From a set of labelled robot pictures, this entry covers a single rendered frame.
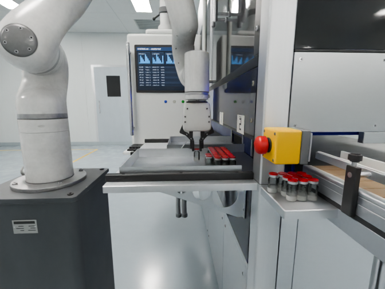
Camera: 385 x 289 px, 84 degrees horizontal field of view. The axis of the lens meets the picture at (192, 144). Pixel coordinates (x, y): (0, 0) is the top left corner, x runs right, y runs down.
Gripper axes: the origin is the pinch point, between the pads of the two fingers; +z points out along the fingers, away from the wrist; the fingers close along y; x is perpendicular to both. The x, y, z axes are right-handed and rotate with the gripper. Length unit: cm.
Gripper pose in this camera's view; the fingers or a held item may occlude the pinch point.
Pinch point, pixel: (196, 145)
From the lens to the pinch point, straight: 77.3
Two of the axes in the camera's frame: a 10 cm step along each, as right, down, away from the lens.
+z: 0.0, 9.8, 1.8
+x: 0.5, 1.8, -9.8
